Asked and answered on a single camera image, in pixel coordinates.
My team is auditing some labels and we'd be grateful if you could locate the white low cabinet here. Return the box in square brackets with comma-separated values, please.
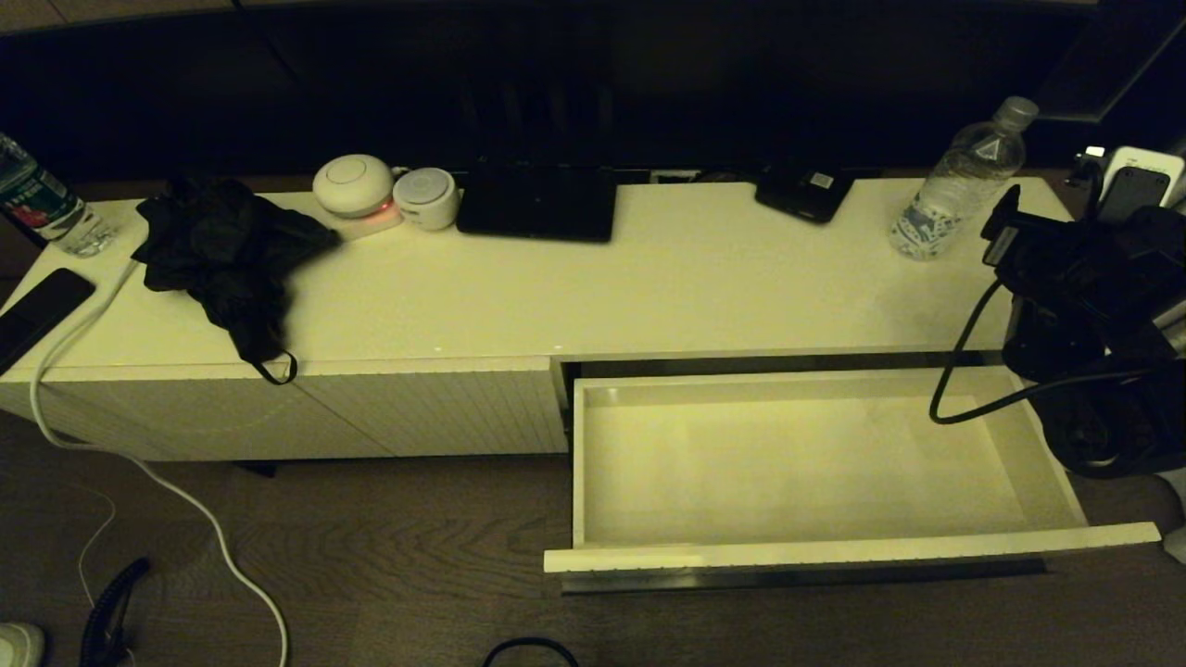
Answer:
[0, 178, 1076, 464]

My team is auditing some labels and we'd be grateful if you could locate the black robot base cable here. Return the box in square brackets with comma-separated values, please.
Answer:
[482, 636, 580, 667]

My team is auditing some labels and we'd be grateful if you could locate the green labelled water bottle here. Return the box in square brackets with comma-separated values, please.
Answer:
[0, 132, 117, 258]

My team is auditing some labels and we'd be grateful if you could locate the white shoe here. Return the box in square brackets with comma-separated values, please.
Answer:
[0, 623, 45, 667]

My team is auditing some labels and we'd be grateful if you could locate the white cylindrical speaker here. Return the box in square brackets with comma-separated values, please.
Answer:
[393, 168, 461, 232]

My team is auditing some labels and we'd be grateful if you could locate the black smartphone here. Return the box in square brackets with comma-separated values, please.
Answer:
[0, 269, 98, 376]

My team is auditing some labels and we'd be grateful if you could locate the black coiled cable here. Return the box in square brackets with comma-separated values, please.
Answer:
[79, 556, 154, 667]

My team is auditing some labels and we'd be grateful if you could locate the white flat charging base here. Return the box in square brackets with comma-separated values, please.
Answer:
[320, 202, 406, 244]

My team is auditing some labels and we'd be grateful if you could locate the black router box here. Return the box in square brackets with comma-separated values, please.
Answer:
[456, 159, 619, 245]

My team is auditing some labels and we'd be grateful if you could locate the clear plastic water bottle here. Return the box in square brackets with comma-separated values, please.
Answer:
[889, 95, 1041, 262]

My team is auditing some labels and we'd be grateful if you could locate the black crumpled cloth bag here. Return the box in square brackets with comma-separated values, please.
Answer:
[134, 176, 342, 385]

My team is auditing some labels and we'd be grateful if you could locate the thick white power cable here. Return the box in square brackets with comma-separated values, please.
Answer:
[30, 258, 290, 667]

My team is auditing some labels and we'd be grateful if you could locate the small black labelled box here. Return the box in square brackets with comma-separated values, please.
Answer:
[753, 169, 853, 226]

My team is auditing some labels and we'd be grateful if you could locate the large black television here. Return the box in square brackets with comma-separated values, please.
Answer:
[0, 3, 1099, 186]

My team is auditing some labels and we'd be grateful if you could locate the thin white cable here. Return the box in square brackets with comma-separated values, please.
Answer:
[77, 482, 120, 612]

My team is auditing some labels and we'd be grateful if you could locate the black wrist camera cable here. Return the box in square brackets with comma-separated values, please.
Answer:
[929, 278, 1164, 425]

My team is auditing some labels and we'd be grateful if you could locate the white dome shaped device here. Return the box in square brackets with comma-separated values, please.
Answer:
[313, 155, 397, 220]

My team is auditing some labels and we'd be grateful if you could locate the white fluted drawer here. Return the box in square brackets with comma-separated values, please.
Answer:
[544, 361, 1161, 575]

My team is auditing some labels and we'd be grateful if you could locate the dark angular panel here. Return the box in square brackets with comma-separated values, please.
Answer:
[1024, 0, 1186, 126]

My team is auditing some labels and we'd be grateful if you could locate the grey curtain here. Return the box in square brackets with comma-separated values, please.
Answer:
[1149, 130, 1186, 524]

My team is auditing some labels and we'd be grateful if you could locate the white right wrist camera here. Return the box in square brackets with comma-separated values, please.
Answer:
[1073, 144, 1186, 228]

